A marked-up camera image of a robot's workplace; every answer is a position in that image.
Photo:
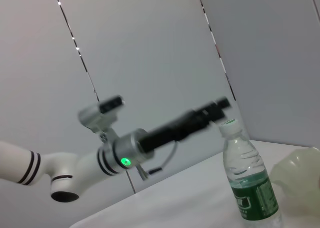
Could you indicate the pale green glass fruit plate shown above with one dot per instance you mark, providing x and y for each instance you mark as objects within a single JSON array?
[{"x": 297, "y": 178}]

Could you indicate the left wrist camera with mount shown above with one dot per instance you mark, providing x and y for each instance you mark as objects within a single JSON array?
[{"x": 92, "y": 115}]

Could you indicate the clear water bottle green label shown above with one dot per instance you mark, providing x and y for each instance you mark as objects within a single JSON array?
[{"x": 250, "y": 175}]

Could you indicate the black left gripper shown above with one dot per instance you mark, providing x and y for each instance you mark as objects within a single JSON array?
[{"x": 172, "y": 130}]

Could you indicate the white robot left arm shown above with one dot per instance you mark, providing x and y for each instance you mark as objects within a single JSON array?
[{"x": 82, "y": 163}]

